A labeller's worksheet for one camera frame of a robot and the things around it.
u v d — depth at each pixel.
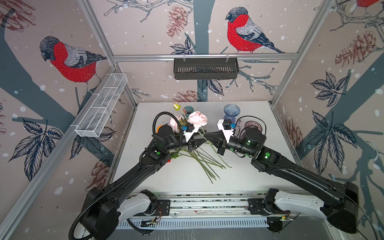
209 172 0.85
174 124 0.59
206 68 1.04
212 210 0.73
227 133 0.53
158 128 0.56
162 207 0.73
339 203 0.39
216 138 0.58
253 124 0.83
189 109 0.91
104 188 0.42
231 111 0.93
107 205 0.39
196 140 0.61
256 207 0.73
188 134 0.58
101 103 0.79
